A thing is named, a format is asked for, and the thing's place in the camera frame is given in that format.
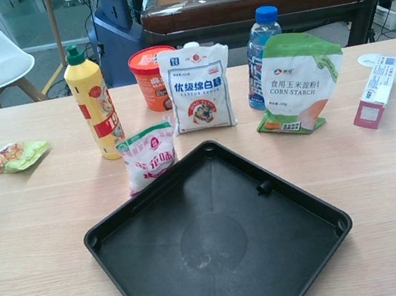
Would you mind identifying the pink white seasoning bag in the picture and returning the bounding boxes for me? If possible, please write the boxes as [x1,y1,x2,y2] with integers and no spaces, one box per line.
[113,120,187,200]

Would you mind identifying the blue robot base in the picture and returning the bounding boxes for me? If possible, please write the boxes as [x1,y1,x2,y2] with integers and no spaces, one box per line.
[82,0,153,90]

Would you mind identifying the black square tray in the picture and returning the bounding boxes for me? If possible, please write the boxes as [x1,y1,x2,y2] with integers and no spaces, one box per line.
[69,117,366,296]

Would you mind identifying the white sugar bag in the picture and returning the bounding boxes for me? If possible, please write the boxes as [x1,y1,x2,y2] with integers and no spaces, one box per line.
[155,39,243,138]

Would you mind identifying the orange instant noodle cup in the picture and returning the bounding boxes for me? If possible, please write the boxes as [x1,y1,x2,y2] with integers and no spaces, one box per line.
[125,42,187,116]

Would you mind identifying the blue drink bottle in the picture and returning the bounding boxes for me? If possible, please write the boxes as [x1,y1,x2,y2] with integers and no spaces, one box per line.
[232,3,295,113]

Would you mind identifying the green white corn starch pouch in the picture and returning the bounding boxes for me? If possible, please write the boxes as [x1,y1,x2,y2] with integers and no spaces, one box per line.
[240,23,357,145]

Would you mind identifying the yellow squeeze bottle green cap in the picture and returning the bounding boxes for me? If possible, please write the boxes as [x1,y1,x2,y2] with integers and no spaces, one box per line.
[57,38,130,166]

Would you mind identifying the brown mahjong table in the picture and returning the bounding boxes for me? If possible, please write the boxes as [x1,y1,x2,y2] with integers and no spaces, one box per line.
[136,0,395,83]

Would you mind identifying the green snack packet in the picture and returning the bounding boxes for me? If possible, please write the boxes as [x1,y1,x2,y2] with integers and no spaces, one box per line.
[0,136,54,176]

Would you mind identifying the wooden pole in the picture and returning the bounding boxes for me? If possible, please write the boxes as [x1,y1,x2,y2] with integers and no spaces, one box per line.
[43,0,68,70]

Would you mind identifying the long white carton box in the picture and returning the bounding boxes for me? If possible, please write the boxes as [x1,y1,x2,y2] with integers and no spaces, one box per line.
[342,54,396,135]

